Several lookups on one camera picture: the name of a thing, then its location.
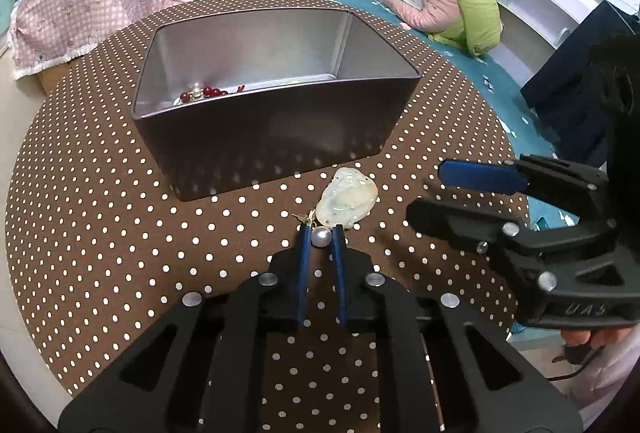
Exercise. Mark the silver metal tin box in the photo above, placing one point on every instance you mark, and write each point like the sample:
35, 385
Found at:
231, 100

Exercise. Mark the dark navy garment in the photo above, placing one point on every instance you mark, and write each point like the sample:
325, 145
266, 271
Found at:
566, 92

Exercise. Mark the pink checkered cloth cover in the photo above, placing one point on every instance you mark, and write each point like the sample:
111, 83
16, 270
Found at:
45, 33

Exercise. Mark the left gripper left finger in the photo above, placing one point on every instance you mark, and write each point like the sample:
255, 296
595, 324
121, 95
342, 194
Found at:
303, 246

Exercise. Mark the white jade pendant with pearl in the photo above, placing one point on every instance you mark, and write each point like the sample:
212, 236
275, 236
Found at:
345, 201

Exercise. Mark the brown cardboard box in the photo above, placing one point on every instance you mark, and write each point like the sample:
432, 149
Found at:
49, 78

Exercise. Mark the pink and green folded quilt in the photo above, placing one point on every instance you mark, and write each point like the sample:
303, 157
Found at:
472, 26

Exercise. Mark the teal bed mattress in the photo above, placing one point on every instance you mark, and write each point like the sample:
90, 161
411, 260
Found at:
464, 108

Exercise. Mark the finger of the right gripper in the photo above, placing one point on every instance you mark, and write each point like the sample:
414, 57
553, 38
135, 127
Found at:
490, 178
466, 229

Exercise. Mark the right hand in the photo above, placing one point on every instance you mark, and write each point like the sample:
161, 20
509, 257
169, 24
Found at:
594, 338

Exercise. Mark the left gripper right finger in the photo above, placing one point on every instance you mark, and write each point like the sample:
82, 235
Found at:
338, 245

